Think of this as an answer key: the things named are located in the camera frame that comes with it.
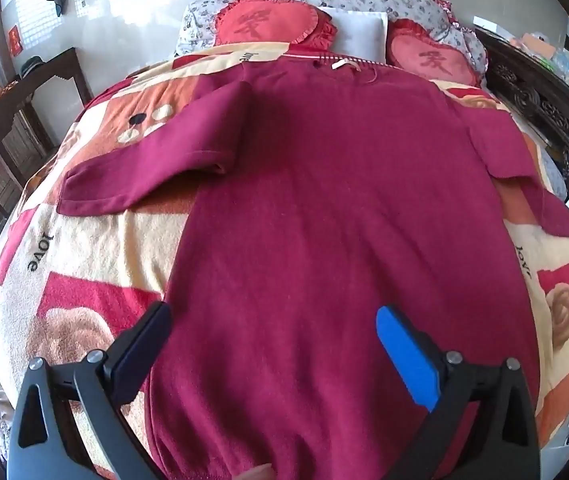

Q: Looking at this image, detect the right red heart pillow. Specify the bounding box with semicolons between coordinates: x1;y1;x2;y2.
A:
387;18;479;86

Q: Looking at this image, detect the dark carved wooden cabinet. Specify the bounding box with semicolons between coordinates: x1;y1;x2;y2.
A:
475;28;569;192

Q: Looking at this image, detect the red wall decoration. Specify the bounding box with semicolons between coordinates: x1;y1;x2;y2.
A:
8;25;23;58

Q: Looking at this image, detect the black hat on table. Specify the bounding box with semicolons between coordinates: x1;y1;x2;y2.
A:
20;55;45;78

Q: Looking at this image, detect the red heart pillow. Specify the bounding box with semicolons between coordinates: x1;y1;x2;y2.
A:
387;18;479;86
214;0;338;51

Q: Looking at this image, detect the left red heart pillow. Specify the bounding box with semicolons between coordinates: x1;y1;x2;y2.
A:
214;0;338;51

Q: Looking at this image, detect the dark wooden side table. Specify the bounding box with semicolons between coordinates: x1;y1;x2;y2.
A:
0;48;92;230

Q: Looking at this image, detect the white pillow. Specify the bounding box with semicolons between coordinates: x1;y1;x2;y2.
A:
321;6;389;64

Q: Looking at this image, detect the maroon fleece garment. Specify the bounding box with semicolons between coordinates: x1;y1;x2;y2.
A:
58;58;569;479

